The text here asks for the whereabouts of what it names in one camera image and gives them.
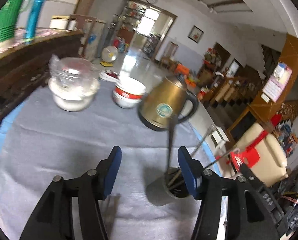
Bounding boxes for gold electric kettle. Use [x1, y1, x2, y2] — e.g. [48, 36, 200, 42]
[137, 74, 199, 132]

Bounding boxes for cream armchair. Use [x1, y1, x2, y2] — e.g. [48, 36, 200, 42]
[235, 122, 289, 187]

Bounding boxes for group of dark wooden chopsticks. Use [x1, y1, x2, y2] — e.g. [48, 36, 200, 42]
[164, 116, 239, 193]

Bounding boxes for red banded ceramic bowl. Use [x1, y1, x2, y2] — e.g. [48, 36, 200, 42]
[114, 86, 145, 100]

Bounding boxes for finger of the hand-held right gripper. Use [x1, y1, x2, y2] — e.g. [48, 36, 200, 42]
[240, 164, 267, 192]

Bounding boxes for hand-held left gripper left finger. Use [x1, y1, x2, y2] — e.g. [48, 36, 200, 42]
[19, 146, 122, 240]

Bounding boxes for pink patterned cloth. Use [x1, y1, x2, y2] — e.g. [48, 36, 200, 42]
[14, 27, 73, 44]

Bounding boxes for wall calendar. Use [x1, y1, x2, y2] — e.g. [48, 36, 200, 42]
[262, 62, 293, 103]

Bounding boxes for dark carved wooden furniture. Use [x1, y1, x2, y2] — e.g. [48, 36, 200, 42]
[0, 29, 85, 140]

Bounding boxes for red tassel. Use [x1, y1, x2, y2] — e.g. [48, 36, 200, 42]
[246, 129, 271, 153]

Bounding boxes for blue water jug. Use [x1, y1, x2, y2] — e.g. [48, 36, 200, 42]
[117, 39, 129, 53]

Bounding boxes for wooden stair railing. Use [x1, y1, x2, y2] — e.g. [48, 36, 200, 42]
[209, 76, 262, 108]

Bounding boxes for white chest freezer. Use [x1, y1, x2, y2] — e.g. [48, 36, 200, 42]
[49, 15, 70, 29]

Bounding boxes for grey refrigerator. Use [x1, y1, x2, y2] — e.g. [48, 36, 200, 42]
[85, 0, 129, 60]

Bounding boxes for grey metal chopstick holder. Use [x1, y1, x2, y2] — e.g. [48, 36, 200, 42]
[146, 167, 192, 206]

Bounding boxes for kitchen shelf with jars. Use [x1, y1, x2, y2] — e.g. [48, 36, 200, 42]
[119, 1, 147, 38]

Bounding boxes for pile of colourful books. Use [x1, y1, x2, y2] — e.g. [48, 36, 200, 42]
[274, 120, 298, 155]

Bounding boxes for red child chair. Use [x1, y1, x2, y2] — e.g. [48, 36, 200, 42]
[214, 146, 261, 174]

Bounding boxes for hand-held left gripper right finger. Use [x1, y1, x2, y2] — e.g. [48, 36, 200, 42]
[178, 146, 281, 240]

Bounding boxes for blue thermos flask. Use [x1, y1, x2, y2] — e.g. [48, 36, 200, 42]
[24, 0, 49, 45]

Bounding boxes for clear plastic wrapped bowl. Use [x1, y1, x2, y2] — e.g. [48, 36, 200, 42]
[49, 54, 99, 93]

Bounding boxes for green thermos jug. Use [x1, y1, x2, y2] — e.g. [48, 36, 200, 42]
[0, 0, 37, 53]

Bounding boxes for small white stool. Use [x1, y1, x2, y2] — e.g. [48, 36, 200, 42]
[210, 127, 229, 148]

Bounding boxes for white cabinet with blue print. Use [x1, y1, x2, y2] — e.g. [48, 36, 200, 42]
[80, 21, 102, 61]

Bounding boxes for slim wooden chair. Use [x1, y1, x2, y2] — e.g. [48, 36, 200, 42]
[161, 41, 178, 67]

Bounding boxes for framed wall picture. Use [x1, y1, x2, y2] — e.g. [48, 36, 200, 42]
[188, 25, 204, 43]

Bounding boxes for light blue table cover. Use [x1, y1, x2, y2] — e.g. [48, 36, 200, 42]
[0, 101, 223, 178]

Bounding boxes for brown wooden chair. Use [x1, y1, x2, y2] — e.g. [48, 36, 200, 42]
[68, 14, 107, 32]

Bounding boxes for round electric heater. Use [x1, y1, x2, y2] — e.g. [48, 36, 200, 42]
[101, 45, 118, 67]

